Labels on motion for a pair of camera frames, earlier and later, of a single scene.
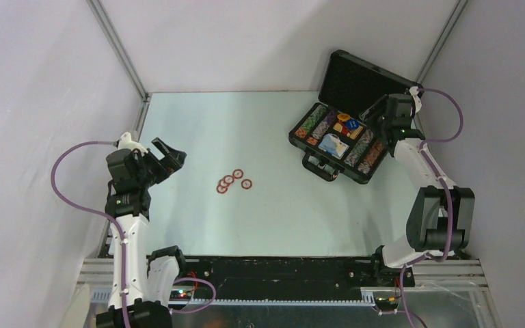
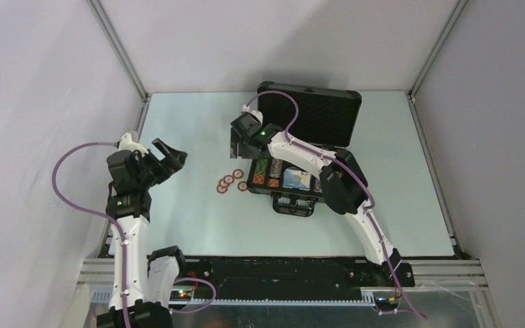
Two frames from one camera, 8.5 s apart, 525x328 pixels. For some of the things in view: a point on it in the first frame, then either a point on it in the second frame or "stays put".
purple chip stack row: (325, 124) → (275, 167)
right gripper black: (366, 113) → (244, 153)
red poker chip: (221, 189) stays put
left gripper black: (175, 158) stays put
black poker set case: (335, 140) → (323, 117)
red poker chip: (238, 173) stays put
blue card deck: (331, 144) → (293, 178)
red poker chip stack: (228, 179) stays put
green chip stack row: (312, 119) → (260, 171)
